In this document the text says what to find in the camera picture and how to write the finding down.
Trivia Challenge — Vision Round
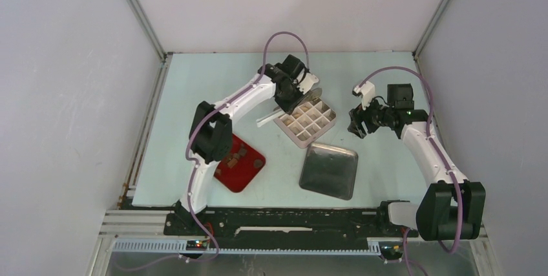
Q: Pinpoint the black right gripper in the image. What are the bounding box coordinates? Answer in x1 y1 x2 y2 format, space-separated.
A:
348 92 395 139

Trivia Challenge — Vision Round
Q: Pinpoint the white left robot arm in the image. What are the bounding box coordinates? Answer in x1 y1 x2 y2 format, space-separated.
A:
179 54 320 235

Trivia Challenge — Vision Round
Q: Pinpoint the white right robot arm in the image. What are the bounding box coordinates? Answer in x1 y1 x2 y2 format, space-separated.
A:
348 81 486 241

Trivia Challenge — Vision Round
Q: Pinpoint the round dark chocolate piece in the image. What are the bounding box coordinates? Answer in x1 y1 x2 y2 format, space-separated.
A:
253 159 264 169

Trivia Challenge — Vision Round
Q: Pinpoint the pink tin with white dividers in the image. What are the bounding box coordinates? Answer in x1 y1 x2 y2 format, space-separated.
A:
273 98 337 149

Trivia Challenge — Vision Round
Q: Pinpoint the silver metal tin lid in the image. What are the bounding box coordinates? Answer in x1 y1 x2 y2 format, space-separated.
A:
299 143 359 200

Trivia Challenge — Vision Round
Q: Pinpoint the red rectangular tray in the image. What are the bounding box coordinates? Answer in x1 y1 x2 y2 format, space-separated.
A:
214 134 266 193

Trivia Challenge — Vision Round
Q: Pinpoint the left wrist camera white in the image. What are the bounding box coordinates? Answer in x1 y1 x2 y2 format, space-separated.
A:
297 72 320 94

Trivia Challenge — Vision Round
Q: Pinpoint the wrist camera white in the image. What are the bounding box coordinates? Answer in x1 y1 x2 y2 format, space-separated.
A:
297 72 320 94
352 81 376 110

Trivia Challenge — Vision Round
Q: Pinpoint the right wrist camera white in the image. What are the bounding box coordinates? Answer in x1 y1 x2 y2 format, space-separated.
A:
352 81 376 110

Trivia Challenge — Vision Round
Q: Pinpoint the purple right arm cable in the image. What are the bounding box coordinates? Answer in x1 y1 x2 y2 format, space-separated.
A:
357 67 465 276

